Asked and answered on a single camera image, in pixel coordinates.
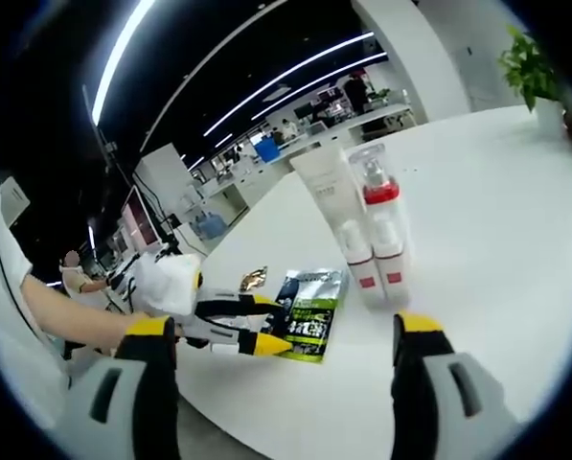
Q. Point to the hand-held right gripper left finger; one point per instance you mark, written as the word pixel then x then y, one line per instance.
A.
pixel 151 397

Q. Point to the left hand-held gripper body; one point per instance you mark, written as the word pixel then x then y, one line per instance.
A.
pixel 168 285

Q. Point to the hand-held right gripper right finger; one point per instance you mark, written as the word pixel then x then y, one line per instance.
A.
pixel 415 397

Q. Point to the gold foil skincare sachet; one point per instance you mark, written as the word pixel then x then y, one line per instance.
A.
pixel 254 279

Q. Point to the green black skincare sachet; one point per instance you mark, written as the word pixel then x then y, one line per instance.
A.
pixel 314 311

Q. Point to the small white skincare bottle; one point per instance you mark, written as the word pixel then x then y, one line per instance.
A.
pixel 395 287
pixel 366 292

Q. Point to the large white skincare tube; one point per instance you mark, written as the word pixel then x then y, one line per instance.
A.
pixel 328 191

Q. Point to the tall white pump skincare bottle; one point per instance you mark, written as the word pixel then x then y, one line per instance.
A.
pixel 381 194

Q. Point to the blue storage bin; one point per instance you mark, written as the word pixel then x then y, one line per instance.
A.
pixel 268 151

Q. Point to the blue water jug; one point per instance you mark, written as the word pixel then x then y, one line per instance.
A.
pixel 211 227

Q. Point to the green potted plant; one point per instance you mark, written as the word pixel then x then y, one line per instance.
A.
pixel 530 72

